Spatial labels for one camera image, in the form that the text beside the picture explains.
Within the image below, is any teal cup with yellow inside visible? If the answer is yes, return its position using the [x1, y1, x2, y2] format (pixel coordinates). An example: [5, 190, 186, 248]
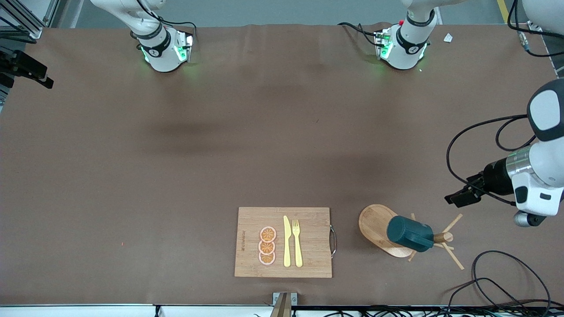
[386, 215, 434, 253]

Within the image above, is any wooden cup rack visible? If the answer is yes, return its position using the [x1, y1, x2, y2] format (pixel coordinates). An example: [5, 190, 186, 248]
[358, 204, 464, 270]

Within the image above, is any brown table mat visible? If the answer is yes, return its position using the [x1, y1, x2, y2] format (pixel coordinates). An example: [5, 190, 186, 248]
[0, 22, 564, 306]

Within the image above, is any wooden cutting board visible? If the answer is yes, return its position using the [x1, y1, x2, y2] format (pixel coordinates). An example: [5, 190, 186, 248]
[234, 207, 338, 279]

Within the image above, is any yellow plastic fork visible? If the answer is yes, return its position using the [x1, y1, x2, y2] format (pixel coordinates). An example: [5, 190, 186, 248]
[292, 219, 304, 268]

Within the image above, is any yellow plastic knife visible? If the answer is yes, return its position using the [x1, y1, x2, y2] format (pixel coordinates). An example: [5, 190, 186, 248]
[283, 215, 292, 268]

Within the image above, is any aluminium frame post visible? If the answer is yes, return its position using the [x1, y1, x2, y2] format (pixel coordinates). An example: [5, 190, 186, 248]
[0, 0, 60, 42]
[527, 18, 556, 35]

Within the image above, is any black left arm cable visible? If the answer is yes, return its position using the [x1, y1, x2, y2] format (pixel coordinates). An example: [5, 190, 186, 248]
[446, 0, 564, 206]

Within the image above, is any black loose cable loop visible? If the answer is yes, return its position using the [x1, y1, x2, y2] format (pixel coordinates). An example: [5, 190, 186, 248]
[441, 276, 564, 315]
[471, 250, 552, 311]

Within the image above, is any black right base cable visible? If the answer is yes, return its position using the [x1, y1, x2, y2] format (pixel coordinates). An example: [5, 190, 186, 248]
[134, 0, 197, 42]

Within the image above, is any black base cable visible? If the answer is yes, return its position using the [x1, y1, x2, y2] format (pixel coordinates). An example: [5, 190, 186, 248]
[134, 0, 197, 42]
[337, 21, 380, 47]

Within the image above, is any black left base cable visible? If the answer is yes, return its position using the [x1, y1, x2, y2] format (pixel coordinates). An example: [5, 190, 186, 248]
[337, 21, 380, 47]

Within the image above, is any metal bracket with brown bar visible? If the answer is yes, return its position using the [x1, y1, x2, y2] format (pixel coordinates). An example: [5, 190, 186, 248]
[272, 292, 298, 317]

